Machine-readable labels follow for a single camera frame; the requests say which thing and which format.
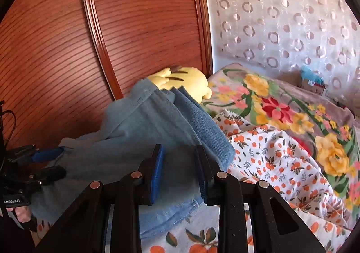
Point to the yellow plush toy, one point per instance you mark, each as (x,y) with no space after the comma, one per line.
(182,78)

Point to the orange fruit print bedsheet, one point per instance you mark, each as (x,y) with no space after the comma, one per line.
(267,157)

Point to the grey-blue pants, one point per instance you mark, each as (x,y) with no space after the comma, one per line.
(135,129)

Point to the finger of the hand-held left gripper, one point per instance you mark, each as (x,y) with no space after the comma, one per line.
(53,174)
(46,155)

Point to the sheer circle pattern cloth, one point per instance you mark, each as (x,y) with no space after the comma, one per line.
(281,16)

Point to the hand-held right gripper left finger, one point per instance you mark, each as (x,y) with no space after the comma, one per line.
(157,175)

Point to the small cardboard box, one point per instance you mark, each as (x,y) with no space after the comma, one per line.
(316,87)

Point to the floral blanket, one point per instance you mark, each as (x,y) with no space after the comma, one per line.
(281,95)

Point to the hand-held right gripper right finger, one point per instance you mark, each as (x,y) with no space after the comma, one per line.
(203,178)

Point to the person's left hand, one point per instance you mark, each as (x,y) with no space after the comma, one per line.
(21,213)

